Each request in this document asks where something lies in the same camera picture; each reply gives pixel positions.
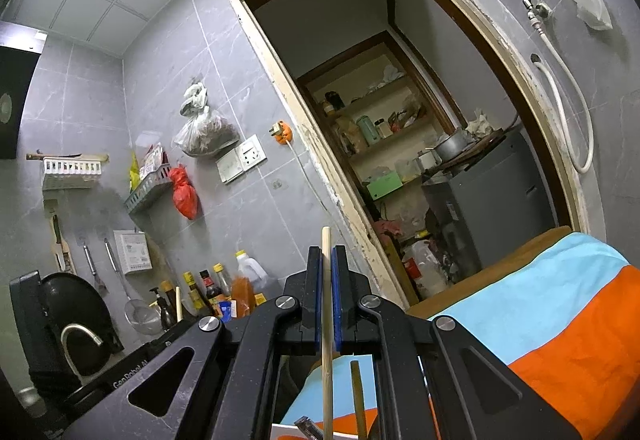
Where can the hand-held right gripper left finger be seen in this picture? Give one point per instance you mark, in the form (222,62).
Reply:
(315,300)

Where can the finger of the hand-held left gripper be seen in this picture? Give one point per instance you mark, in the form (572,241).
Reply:
(172,336)

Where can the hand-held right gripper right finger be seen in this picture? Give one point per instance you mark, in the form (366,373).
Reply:
(337,305)

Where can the wooden chopstick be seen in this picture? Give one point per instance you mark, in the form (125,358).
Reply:
(357,395)
(177,302)
(326,370)

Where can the metal fork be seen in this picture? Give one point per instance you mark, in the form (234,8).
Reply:
(307,427)

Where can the dark pump sauce bottle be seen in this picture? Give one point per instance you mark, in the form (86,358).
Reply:
(165,312)

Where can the metal mesh strainer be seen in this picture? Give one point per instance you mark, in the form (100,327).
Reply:
(142,317)

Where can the curved metal faucet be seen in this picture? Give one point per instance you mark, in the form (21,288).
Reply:
(75,332)

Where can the yellow-capped sauce bottle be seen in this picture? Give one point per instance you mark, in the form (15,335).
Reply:
(221,280)
(190,292)

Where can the black wok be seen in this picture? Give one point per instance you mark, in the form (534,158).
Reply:
(80,305)

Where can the red-capped sauce bottle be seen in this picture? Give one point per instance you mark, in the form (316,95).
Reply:
(209,292)

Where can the blue and white packet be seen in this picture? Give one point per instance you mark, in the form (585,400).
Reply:
(226,309)

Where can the large plastic oil jug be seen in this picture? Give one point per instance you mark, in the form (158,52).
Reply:
(252,270)

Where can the orange-red sauce packet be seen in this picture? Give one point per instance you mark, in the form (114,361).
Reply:
(242,297)

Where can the metal spatula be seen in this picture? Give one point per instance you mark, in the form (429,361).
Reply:
(92,265)

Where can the red cloth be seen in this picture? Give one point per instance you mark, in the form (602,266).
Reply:
(387,226)

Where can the clear plastic jug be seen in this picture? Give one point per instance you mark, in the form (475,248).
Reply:
(425,267)

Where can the green box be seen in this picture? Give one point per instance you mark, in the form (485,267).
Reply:
(384,186)

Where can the red plastic bag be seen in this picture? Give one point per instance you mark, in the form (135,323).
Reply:
(184,195)

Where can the yellow packet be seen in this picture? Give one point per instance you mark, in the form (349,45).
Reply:
(134,173)

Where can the orange plug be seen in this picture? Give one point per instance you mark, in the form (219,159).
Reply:
(280,133)

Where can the pale green thermos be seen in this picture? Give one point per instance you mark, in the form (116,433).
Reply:
(367,130)

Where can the grey cabinet appliance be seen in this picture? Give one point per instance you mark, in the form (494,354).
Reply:
(495,205)

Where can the metal pot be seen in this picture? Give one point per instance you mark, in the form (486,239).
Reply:
(452,146)

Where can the clear bag of dried goods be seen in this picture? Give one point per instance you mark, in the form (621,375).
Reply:
(205,133)

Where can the wooden pantry shelf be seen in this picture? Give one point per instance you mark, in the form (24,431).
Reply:
(360,85)

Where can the black range hood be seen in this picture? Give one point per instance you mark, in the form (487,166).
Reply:
(15,95)

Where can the white wall-mounted box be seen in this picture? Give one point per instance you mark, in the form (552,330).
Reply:
(132,252)

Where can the grey wall basket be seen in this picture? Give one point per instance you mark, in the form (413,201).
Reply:
(147,195)

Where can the white double wall socket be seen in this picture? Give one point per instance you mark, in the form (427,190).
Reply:
(242,158)

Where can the white slotted wall rack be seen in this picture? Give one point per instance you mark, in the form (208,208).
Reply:
(70,173)

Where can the metal wall tap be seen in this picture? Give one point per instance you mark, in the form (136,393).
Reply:
(537,13)

